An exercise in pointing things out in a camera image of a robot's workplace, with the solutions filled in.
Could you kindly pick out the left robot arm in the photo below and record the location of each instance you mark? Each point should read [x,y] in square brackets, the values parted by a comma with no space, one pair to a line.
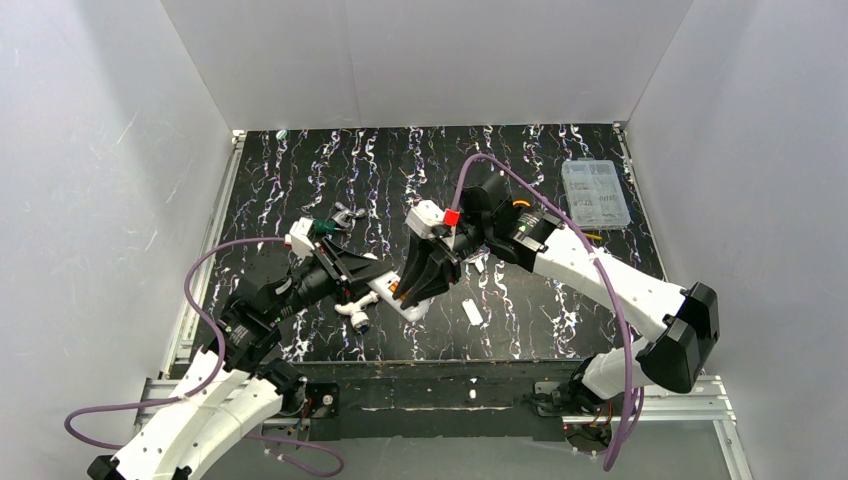
[228,390]

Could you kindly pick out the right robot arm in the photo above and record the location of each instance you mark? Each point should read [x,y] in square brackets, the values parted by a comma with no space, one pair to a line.
[678,327]

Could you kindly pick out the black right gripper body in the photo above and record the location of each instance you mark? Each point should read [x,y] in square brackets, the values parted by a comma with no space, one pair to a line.
[439,250]

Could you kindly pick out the white plastic valve fitting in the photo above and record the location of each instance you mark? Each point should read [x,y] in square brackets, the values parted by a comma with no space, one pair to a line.
[356,311]

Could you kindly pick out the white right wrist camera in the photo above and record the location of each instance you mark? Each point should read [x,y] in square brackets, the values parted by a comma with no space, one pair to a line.
[427,220]

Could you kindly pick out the clear plastic screw box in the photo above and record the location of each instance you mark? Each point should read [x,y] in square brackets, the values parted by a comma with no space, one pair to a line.
[594,195]

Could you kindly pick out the green handled screwdriver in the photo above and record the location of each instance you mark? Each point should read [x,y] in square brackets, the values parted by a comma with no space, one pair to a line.
[324,227]

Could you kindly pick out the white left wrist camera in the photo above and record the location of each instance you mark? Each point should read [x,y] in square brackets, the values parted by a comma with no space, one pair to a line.
[300,237]

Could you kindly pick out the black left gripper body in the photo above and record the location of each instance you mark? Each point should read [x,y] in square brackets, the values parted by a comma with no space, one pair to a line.
[334,266]

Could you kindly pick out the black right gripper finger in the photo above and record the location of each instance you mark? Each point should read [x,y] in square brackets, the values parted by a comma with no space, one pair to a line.
[434,278]
[416,260]

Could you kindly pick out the white remote battery cover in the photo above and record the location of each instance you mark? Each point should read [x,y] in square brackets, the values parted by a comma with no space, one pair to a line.
[472,312]

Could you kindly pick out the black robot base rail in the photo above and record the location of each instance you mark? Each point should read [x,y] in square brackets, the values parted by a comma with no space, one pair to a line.
[432,399]

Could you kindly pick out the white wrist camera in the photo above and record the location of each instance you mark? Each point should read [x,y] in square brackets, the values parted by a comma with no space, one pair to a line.
[427,220]
[300,237]

